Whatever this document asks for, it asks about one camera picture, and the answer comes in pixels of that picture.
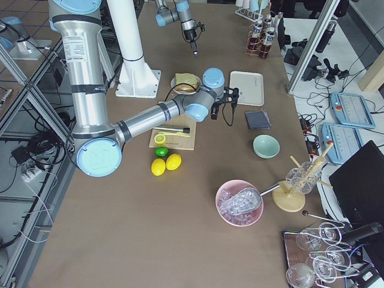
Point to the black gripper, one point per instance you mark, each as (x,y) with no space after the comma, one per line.
(215,108)
(189,35)

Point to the plain bread slice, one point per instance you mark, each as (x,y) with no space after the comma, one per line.
(186,78)

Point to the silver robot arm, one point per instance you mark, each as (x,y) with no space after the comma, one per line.
(98,142)
(182,14)

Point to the cream rabbit tray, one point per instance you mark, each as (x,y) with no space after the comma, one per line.
(250,85)

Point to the wine glass rack tray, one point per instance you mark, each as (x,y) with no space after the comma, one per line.
(319,256)

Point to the bread slice with egg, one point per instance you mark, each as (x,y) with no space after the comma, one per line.
(186,88)

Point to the white round plate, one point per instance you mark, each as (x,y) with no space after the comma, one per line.
(173,84)

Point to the steel knife black tip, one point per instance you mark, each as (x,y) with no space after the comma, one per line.
(173,129)

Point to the folded grey cloth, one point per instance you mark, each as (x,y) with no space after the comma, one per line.
(258,120)

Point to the wooden cutting board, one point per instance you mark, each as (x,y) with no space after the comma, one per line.
(176,142)

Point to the yellow plastic knife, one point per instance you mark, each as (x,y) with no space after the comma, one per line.
(180,134)

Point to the half cut lemon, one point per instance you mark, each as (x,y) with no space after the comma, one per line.
(159,139)

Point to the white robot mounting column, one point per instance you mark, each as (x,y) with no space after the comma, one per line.
(136,78)

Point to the mint green bowl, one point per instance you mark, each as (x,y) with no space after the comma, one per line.
(266,146)

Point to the tea bottle white cap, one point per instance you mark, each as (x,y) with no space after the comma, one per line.
(257,29)

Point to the whole yellow lemon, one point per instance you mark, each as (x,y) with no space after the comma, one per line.
(173,162)
(158,167)

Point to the green lime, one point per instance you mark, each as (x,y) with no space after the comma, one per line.
(161,151)

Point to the metal ice scoop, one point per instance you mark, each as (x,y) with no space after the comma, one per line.
(247,200)

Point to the clear glass mug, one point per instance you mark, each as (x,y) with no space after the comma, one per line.
(304,178)

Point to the wooden mug tree stand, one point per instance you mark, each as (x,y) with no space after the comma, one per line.
(286,198)

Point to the black thermos bottle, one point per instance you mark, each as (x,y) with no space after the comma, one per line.
(326,37)

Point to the blue teach pendant near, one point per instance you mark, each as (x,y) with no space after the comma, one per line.
(346,141)

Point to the blue teach pendant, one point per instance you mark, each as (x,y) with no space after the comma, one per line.
(346,141)
(351,109)

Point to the blue teach pendant far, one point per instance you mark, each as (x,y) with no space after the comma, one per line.
(351,109)

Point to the black laptop monitor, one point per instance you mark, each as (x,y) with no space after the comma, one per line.
(358,186)

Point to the copper wire bottle rack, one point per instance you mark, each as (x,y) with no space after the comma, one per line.
(256,47)

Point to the aluminium frame post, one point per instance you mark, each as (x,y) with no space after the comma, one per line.
(316,34)

